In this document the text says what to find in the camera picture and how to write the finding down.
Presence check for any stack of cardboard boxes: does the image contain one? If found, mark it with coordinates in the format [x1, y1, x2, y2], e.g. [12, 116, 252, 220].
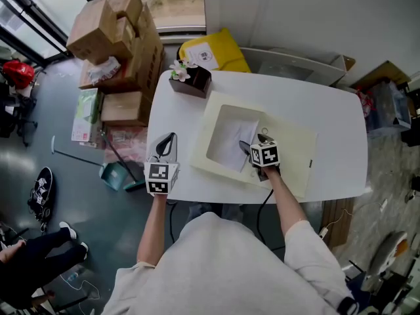
[66, 0, 165, 127]

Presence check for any person's left leg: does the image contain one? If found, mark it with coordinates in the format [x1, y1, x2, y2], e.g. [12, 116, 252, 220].
[187, 202, 211, 224]

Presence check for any pink plastic-wrapped package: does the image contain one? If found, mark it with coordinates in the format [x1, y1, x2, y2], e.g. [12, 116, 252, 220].
[104, 125, 148, 170]

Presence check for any dark brown wooden box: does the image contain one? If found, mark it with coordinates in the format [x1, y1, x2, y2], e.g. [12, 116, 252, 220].
[169, 66, 213, 98]

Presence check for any white and orange seat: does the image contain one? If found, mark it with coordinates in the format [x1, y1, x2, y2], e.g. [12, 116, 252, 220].
[369, 230, 410, 277]

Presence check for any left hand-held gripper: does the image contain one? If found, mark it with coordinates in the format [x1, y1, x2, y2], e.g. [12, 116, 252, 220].
[143, 132, 180, 196]

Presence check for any red and white bag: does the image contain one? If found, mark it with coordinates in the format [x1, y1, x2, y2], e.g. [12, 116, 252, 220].
[356, 89, 375, 117]

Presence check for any green and white carton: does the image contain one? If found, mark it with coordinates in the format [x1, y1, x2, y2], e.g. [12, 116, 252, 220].
[71, 87, 102, 144]

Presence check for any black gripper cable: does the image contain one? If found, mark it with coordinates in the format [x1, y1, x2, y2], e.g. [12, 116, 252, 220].
[167, 200, 180, 244]
[255, 188, 275, 245]

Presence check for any brown cardboard sheet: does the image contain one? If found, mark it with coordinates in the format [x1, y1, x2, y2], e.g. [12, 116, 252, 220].
[350, 60, 411, 91]

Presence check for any black cabinet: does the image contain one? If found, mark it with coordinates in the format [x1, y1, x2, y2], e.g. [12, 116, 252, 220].
[400, 127, 420, 148]

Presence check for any clear plastic storage bin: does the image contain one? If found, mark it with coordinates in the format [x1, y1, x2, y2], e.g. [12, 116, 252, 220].
[364, 81, 411, 133]

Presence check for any black oval board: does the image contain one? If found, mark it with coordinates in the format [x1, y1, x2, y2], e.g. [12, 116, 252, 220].
[28, 166, 54, 222]

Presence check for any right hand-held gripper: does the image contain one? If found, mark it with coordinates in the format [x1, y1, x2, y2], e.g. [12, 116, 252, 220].
[238, 133, 282, 182]

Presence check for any wooden slat board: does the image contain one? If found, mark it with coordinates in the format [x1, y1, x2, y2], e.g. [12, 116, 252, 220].
[321, 197, 356, 249]

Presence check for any yellow padded bag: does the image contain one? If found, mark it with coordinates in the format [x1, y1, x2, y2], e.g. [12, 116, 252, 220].
[178, 28, 252, 74]

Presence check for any person's left forearm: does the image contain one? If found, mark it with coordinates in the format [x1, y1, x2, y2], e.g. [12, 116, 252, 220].
[136, 194, 169, 267]

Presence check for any green dustpan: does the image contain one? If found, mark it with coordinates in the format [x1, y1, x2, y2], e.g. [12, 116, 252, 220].
[51, 135, 129, 192]

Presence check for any person's leg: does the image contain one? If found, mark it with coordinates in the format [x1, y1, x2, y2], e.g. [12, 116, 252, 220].
[187, 202, 211, 224]
[222, 203, 245, 222]

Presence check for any person's right forearm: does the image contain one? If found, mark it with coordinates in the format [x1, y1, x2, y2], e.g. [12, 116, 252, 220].
[264, 167, 309, 238]

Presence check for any person's white shirt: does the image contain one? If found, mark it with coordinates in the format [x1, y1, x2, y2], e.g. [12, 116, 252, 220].
[101, 211, 358, 315]

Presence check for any black office chair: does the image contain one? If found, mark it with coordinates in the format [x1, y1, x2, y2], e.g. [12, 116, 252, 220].
[0, 93, 39, 147]

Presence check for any green broom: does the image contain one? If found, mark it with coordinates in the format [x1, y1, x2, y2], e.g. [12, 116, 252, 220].
[100, 131, 147, 192]

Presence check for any black metal frame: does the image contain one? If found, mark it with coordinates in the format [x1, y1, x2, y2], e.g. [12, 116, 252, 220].
[344, 261, 420, 315]

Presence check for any person's right leg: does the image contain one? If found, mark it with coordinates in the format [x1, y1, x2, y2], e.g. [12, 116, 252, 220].
[222, 203, 245, 222]

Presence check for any white plastic bag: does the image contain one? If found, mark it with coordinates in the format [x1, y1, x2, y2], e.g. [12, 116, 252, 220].
[87, 56, 121, 85]

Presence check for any white artificial flower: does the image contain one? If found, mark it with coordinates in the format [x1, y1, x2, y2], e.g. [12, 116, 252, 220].
[169, 57, 199, 82]

